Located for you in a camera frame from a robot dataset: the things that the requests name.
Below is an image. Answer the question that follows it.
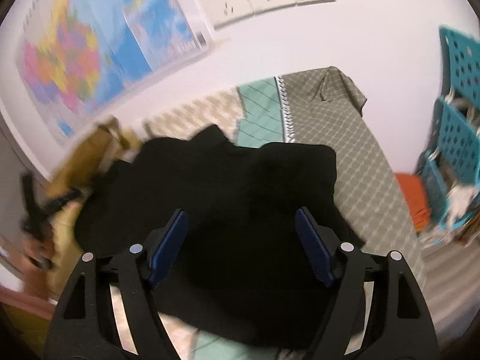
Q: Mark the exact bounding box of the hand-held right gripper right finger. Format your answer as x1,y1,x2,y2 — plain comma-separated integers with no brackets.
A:
294,206,439,360

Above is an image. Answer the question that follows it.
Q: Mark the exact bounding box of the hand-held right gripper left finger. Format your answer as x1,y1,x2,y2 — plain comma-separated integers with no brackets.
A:
44,208,189,360

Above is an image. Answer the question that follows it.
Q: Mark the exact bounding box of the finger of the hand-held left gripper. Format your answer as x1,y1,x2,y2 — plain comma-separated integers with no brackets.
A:
50,188,83,211

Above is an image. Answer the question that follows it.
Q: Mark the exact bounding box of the black garment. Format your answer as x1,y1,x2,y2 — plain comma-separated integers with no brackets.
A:
73,124,366,349

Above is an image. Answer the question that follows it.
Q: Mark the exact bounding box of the person's left forearm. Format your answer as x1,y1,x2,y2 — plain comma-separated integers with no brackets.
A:
20,264,51,302

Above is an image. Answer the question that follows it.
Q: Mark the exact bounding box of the person's left hand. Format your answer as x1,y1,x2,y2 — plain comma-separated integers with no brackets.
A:
22,232,55,271

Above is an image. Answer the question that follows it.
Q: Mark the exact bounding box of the mustard yellow garment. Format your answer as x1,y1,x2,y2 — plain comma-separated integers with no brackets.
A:
45,117,151,297

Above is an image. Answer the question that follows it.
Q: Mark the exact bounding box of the patterned bedsheet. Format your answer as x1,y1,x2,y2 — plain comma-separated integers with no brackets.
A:
112,65,428,360

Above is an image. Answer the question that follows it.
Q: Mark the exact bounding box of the blue plastic basket rack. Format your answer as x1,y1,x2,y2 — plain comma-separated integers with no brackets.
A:
414,25,480,248

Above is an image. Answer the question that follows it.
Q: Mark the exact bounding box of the small map sheet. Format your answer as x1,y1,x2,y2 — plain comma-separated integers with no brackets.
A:
124,0,205,74

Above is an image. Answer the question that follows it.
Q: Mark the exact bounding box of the large wall map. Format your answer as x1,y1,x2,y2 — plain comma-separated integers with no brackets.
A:
15,0,199,139

